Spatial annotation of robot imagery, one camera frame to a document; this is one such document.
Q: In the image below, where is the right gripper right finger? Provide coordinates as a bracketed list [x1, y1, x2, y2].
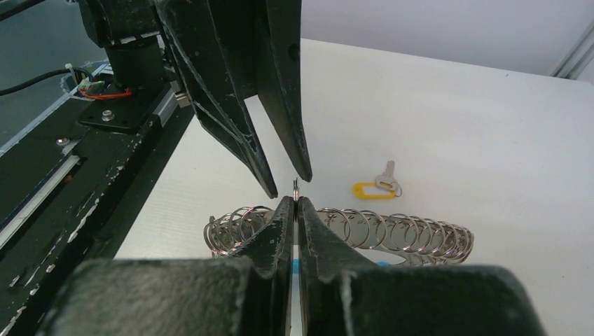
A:
[296, 197, 546, 335]

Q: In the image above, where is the metal key organiser with rings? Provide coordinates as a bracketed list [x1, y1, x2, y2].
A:
[203, 205, 474, 266]

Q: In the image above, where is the left camera black cable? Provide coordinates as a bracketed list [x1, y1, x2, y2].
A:
[0, 66, 94, 98]

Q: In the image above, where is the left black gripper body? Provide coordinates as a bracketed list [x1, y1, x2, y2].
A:
[78, 0, 179, 88]

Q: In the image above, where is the key with yellow tag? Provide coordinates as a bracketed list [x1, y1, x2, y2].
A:
[352, 160, 403, 200]

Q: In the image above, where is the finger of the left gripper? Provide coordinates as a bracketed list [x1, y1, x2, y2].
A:
[254, 1, 312, 182]
[153, 1, 278, 199]

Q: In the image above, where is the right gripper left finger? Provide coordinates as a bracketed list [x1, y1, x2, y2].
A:
[38, 197, 295, 335]

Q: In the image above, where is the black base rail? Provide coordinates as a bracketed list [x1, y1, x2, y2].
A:
[1, 71, 192, 335]

